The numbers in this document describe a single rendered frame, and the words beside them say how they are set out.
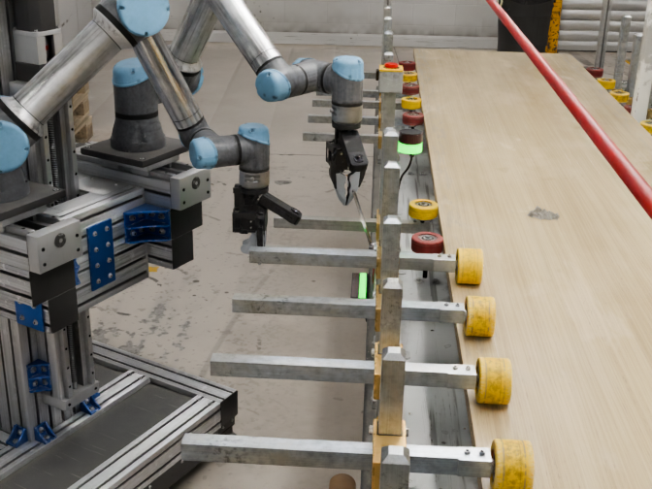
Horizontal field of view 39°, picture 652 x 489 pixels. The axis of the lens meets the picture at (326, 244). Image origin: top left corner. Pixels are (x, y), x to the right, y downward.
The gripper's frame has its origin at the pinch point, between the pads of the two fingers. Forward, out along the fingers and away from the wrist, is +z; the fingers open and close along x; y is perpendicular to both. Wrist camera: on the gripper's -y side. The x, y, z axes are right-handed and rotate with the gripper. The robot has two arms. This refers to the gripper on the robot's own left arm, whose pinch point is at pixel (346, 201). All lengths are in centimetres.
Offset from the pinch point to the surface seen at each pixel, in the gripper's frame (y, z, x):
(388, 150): -1.8, -13.0, -9.8
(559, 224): -6, 9, -58
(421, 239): -8.0, 8.6, -17.5
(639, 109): 89, 6, -146
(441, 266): -33.5, 4.5, -11.7
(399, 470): -120, -10, 32
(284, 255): -21.1, 3.7, 21.3
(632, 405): -89, 9, -24
